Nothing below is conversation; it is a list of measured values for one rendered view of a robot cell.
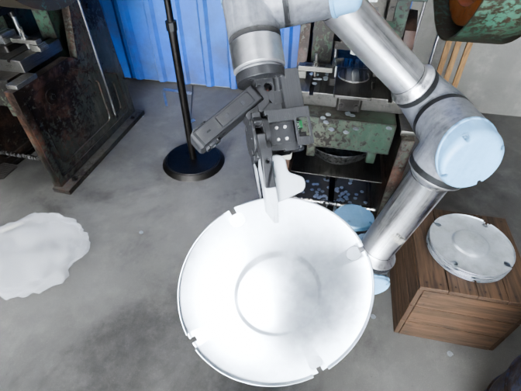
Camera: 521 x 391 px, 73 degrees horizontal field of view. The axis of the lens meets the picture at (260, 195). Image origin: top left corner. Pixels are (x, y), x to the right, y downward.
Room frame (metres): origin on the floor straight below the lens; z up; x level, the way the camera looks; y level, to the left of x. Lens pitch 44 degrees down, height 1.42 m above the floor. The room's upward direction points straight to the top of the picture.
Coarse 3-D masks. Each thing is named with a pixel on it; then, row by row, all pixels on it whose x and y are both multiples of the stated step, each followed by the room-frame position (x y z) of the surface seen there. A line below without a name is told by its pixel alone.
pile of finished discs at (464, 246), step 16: (432, 224) 0.91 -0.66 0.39; (448, 224) 0.91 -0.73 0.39; (464, 224) 0.91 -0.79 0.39; (480, 224) 0.91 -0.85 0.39; (432, 240) 0.83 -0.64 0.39; (448, 240) 0.83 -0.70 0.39; (464, 240) 0.83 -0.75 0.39; (480, 240) 0.83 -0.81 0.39; (496, 240) 0.83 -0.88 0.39; (448, 256) 0.76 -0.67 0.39; (464, 256) 0.76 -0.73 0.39; (480, 256) 0.76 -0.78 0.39; (496, 256) 0.76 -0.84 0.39; (512, 256) 0.76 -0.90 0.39; (464, 272) 0.69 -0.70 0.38; (480, 272) 0.69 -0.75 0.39; (496, 272) 0.69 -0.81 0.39
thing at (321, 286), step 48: (240, 240) 0.32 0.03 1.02; (288, 240) 0.32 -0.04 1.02; (336, 240) 0.33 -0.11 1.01; (192, 288) 0.27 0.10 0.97; (240, 288) 0.27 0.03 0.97; (288, 288) 0.28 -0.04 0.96; (336, 288) 0.29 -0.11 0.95; (192, 336) 0.23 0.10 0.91; (240, 336) 0.23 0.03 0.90; (288, 336) 0.24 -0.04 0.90; (336, 336) 0.24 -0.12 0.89; (288, 384) 0.19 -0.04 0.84
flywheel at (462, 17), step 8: (456, 0) 1.46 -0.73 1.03; (464, 0) 1.42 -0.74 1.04; (472, 0) 1.38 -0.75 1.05; (480, 0) 1.21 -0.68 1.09; (456, 8) 1.43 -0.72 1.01; (464, 8) 1.33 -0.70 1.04; (472, 8) 1.25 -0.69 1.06; (456, 16) 1.39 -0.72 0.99; (464, 16) 1.30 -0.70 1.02; (456, 24) 1.36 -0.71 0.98; (464, 24) 1.27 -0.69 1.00
